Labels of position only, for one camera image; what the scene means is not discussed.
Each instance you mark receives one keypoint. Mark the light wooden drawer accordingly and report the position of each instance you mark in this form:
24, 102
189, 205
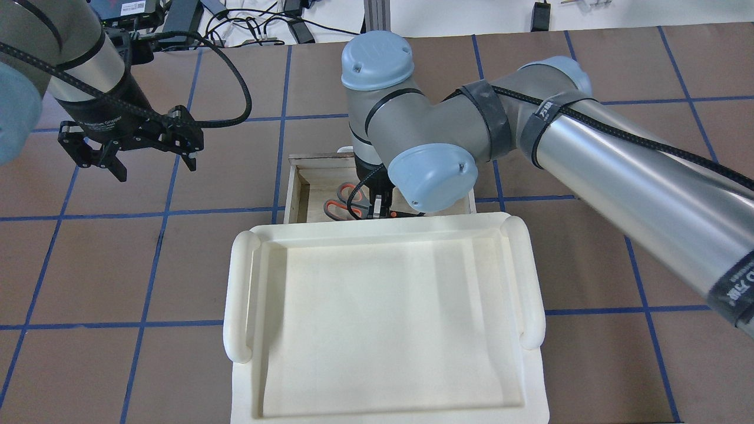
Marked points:
315, 179

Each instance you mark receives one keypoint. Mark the large black power brick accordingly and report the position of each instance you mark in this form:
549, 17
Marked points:
181, 16

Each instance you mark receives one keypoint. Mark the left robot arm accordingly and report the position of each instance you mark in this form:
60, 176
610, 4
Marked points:
61, 48

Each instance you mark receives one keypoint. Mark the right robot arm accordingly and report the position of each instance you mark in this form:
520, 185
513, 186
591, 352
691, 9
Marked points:
691, 213

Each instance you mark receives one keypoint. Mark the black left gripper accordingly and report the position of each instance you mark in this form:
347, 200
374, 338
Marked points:
105, 113

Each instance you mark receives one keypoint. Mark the white plastic tray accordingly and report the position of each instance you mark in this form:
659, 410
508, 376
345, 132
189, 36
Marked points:
420, 320

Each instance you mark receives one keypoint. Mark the black power adapter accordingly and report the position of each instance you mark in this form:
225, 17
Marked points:
540, 16

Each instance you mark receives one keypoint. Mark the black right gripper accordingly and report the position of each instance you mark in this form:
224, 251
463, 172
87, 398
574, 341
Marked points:
379, 207

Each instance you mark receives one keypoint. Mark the aluminium frame post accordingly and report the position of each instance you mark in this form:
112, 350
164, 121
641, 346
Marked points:
377, 15

